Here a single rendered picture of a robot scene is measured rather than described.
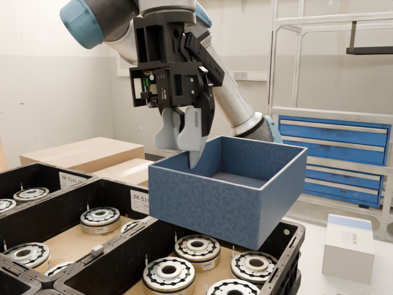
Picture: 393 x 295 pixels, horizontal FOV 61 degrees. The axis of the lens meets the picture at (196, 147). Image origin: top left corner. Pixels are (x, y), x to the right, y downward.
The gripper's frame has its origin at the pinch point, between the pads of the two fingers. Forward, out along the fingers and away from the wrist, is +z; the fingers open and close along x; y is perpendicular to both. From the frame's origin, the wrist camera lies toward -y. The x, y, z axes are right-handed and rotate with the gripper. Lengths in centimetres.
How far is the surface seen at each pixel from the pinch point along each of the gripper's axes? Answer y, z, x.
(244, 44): -277, -42, -122
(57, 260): 2.3, 25.4, -37.6
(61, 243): -2.5, 24.8, -43.0
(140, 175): -44, 21, -55
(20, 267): 15.5, 16.5, -25.5
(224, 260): -18.5, 28.5, -6.8
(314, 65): -279, -15, -54
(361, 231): -58, 35, 16
